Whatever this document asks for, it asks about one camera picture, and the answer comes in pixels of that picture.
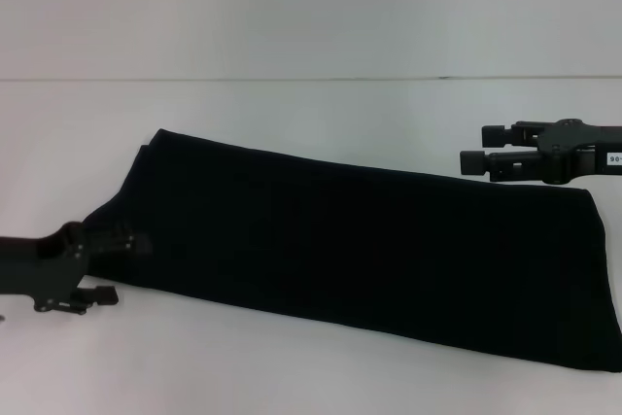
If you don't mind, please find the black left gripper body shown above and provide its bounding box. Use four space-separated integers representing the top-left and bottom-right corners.
0 221 89 312

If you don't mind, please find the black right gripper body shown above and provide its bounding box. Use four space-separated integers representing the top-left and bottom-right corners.
536 118 622 187

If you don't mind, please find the black t-shirt with FREE print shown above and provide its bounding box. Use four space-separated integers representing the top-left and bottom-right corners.
80 127 622 376

